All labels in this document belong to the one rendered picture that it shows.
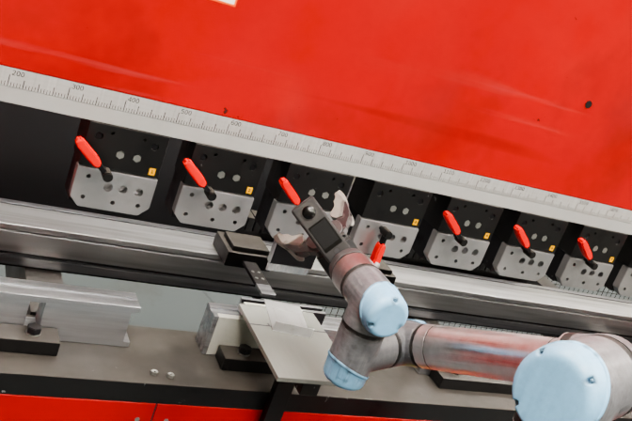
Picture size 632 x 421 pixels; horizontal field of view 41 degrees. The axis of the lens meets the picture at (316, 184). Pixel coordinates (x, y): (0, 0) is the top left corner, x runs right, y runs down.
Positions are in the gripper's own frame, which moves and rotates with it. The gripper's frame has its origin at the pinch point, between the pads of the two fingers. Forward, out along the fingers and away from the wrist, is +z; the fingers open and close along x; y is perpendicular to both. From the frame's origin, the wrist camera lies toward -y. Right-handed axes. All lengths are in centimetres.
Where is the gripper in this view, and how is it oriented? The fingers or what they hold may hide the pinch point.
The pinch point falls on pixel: (305, 210)
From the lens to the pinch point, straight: 160.4
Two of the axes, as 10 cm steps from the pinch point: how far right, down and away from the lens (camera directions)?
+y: 4.5, 7.1, 5.4
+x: 8.2, -5.7, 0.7
